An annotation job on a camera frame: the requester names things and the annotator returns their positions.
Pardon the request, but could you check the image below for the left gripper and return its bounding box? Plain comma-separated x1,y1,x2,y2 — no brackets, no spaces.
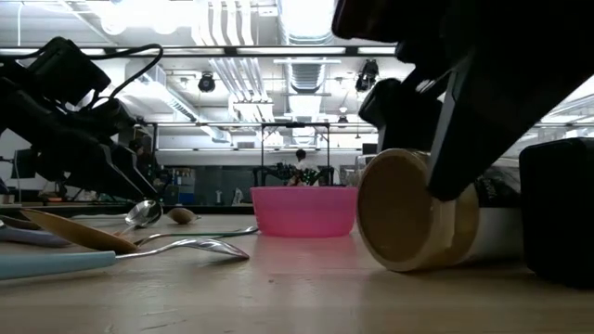
32,98,161,201

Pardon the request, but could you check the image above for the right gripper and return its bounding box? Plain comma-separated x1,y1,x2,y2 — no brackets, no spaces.
331,0,594,203

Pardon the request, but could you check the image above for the spoon with orange handle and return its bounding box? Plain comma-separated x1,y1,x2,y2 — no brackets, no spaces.
114,199,164,238

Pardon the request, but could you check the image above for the gold spoon with green handle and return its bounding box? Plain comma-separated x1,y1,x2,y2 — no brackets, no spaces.
19,207,259,255

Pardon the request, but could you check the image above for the furikake jar with gold lid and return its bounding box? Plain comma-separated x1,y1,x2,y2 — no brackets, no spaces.
355,147,525,274

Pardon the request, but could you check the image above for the spoon with light blue handle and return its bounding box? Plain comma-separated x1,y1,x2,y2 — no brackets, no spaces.
0,237,251,282

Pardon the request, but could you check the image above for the black spotlight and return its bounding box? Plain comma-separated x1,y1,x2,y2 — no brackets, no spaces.
355,58,381,94
197,72,217,94

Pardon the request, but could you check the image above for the dark computer monitor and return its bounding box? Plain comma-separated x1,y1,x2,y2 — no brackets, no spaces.
11,147,38,180

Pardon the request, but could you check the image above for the black boxy object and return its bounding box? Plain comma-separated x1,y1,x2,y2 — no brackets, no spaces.
518,136,594,289

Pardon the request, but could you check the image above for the pink plastic bowl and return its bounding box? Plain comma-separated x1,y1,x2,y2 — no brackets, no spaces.
250,185,360,239

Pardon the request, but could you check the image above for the white rectangular air duct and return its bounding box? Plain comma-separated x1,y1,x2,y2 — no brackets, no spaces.
127,63,232,144

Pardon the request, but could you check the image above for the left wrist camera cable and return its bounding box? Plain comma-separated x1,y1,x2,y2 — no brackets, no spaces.
82,42,164,112

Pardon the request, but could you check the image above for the spoon with purple handle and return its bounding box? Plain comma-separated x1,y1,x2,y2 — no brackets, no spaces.
0,225,74,249

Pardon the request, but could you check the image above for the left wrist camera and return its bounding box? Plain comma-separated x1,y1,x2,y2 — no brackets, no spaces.
26,35,112,107

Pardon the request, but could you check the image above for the black frame beam with lights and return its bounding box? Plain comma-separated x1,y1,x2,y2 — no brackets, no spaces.
0,45,400,58

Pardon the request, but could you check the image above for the black rig frame with posts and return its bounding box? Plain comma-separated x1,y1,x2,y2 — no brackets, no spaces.
134,120,380,186

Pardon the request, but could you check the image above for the round white ventilation duct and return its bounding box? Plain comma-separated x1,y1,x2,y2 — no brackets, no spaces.
277,0,341,146

